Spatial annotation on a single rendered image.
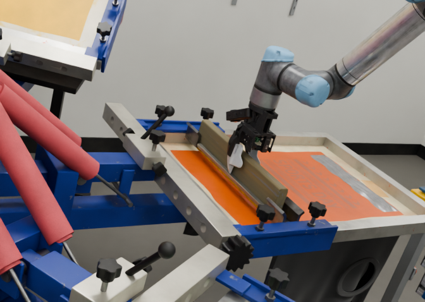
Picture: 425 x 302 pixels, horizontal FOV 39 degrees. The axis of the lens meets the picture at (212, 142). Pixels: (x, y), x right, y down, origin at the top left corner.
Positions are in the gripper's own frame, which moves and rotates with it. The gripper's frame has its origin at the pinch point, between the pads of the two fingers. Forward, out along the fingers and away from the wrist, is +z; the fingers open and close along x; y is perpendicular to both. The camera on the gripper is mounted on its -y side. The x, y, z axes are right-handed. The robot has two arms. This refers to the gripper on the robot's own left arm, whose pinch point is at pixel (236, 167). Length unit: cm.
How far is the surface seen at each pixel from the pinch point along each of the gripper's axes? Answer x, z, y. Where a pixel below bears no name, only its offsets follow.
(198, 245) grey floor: 71, 102, -95
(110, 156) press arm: -38.1, -3.2, -0.4
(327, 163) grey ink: 45.4, 4.5, -9.8
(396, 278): 75, 39, 13
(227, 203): -7.1, 5.3, 9.7
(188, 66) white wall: 102, 39, -199
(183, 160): -8.2, 5.5, -13.7
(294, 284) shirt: 14.5, 24.8, 22.2
